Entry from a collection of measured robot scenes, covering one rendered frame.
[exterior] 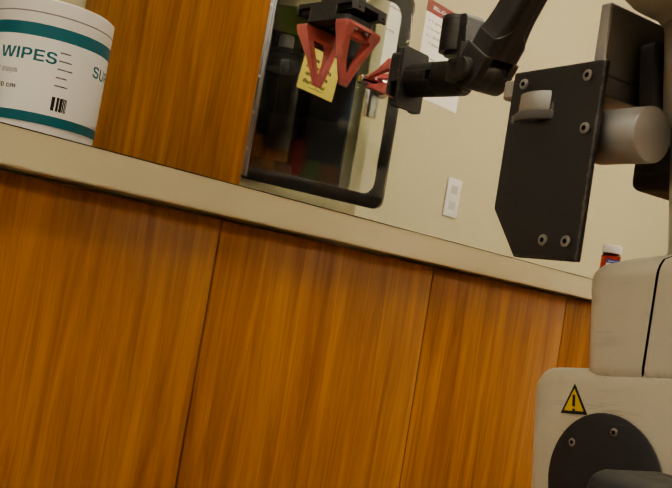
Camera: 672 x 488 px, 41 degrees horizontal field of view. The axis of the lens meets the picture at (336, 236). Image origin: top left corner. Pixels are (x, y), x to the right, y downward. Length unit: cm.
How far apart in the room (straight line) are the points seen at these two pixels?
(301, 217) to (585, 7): 231
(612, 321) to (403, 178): 182
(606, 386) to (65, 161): 57
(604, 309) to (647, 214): 315
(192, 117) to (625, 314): 91
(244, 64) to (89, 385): 57
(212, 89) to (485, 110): 150
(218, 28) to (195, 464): 68
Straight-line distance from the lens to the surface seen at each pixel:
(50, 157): 95
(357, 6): 112
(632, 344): 70
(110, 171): 99
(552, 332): 180
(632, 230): 375
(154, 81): 156
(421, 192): 256
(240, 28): 142
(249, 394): 119
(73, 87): 102
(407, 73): 150
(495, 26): 138
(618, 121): 73
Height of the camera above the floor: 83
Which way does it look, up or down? 3 degrees up
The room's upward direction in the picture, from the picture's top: 9 degrees clockwise
